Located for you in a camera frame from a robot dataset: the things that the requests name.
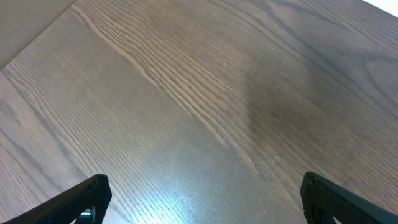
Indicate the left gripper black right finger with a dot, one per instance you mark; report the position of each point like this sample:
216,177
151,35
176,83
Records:
325,202

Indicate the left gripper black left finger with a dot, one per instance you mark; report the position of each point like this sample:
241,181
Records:
87,202

